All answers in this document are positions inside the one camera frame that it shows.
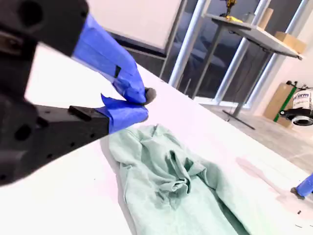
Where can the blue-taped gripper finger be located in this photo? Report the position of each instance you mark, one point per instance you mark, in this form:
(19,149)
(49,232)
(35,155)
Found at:
(305,187)

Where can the gripper finger blue tape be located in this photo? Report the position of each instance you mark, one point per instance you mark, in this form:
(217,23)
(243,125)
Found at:
(97,120)
(102,52)

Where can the pale green T-shirt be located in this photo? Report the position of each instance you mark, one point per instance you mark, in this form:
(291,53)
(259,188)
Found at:
(171,171)

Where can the white whiteboard on stand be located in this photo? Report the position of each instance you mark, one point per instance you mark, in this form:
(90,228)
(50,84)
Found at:
(132,19)

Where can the silver window pillar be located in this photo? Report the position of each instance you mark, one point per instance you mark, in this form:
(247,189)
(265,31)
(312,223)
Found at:
(236,63)
(187,41)
(271,71)

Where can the cardboard box with green strip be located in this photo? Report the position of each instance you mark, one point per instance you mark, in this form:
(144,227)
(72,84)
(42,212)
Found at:
(278,105)

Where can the white bucket with printed label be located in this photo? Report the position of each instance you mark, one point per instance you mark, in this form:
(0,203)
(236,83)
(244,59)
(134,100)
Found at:
(303,99)

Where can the yellow and black drill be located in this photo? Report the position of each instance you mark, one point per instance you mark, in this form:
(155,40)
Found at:
(229,7)

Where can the flat yellow object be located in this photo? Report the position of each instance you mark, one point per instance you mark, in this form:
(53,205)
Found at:
(233,19)

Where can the cardboard box on desk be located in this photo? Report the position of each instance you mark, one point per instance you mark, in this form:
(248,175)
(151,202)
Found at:
(291,42)

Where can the grey mug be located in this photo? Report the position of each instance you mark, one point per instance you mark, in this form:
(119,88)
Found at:
(248,17)

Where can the grey desk with metal legs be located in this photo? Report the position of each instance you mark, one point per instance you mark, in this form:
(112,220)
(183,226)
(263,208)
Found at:
(256,33)

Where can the cardboard tube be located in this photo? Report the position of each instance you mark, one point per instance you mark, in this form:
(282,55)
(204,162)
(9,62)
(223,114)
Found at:
(265,18)

